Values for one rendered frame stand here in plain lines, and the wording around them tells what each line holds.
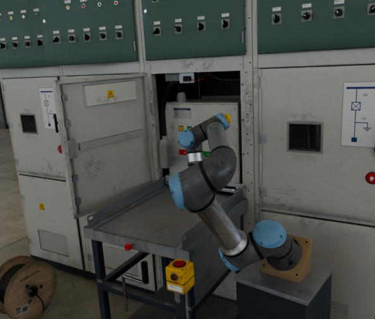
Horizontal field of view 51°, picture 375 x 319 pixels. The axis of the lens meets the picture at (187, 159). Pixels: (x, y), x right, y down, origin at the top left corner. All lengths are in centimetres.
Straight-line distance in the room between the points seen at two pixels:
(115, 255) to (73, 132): 118
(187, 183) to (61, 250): 230
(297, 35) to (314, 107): 36
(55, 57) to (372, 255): 217
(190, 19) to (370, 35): 92
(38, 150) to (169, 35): 147
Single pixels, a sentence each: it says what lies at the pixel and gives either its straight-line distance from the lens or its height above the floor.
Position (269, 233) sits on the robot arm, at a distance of 154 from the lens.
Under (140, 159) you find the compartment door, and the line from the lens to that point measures 249.
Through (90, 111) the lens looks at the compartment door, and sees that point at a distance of 222.
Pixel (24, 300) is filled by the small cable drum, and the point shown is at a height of 17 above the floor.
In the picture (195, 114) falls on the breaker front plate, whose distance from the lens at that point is 235.
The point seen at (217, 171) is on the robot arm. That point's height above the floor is 129.
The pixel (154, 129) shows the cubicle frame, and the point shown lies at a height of 123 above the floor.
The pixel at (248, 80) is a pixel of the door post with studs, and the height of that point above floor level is 152.
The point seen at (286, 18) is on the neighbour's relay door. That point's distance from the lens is 205.
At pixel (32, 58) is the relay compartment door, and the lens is 306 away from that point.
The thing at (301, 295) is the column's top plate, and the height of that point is 75.
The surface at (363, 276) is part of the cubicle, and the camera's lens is 227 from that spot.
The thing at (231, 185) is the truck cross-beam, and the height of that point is 91.
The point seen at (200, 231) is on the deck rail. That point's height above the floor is 87.
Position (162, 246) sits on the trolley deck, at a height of 84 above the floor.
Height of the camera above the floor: 165
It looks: 14 degrees down
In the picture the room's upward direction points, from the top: 3 degrees counter-clockwise
